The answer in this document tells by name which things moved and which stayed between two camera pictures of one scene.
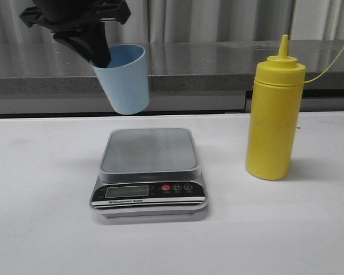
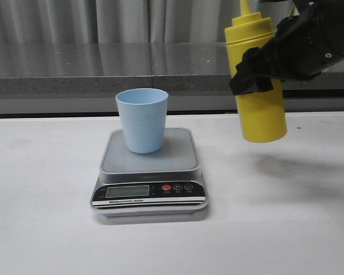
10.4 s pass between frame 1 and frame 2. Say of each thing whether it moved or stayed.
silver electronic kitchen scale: stayed
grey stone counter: stayed
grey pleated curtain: stayed
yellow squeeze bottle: moved
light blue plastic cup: moved
